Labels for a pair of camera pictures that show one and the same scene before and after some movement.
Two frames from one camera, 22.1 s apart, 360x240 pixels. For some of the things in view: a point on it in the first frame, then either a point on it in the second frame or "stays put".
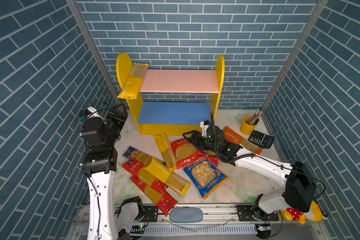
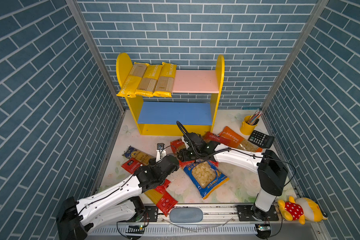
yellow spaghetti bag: x=133 y=83 stays put
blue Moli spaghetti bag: x=138 y=156 stays put
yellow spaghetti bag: x=165 y=147 -> x=164 y=83
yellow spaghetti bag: x=161 y=171 -> x=148 y=82
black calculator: x=261 y=139 stays put
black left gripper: x=119 y=123 -> x=153 y=163
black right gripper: x=193 y=137 -> x=182 y=155
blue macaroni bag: x=207 y=178 stays put
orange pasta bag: x=233 y=136 stays put
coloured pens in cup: x=254 y=119 stays put
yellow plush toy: x=314 y=214 stays put
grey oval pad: x=185 y=215 stays put
